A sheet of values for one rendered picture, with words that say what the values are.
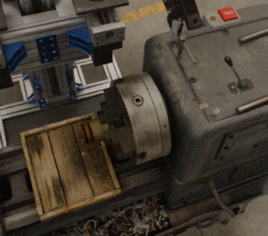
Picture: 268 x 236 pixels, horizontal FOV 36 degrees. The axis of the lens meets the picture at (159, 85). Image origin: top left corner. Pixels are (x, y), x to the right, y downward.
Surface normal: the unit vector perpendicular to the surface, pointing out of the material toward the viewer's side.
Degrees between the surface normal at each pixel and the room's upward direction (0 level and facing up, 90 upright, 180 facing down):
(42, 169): 0
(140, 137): 51
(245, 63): 0
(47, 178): 0
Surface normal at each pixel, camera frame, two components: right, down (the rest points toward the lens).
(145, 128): 0.30, 0.10
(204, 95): 0.08, -0.56
